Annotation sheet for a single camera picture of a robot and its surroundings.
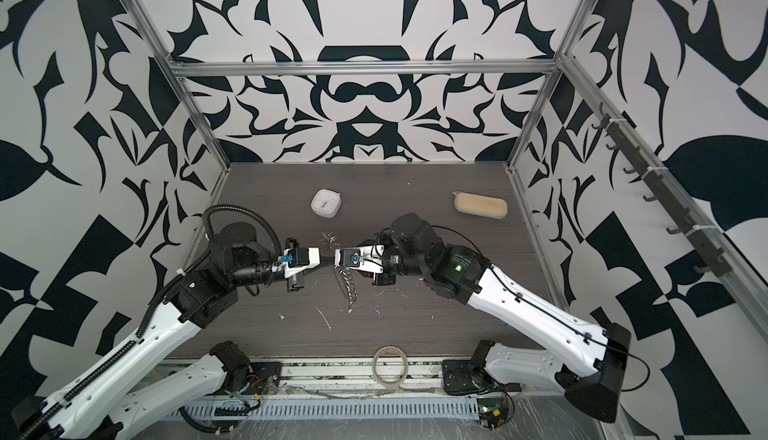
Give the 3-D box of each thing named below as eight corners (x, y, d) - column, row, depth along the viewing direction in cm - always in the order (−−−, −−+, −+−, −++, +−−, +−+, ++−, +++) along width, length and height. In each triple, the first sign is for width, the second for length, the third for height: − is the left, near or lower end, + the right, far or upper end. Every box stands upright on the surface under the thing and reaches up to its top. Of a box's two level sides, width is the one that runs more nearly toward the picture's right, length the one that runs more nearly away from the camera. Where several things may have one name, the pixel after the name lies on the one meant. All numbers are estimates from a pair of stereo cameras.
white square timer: (309, 211, 108) (306, 203, 104) (322, 193, 113) (320, 185, 110) (332, 220, 105) (330, 212, 102) (345, 201, 111) (343, 193, 107)
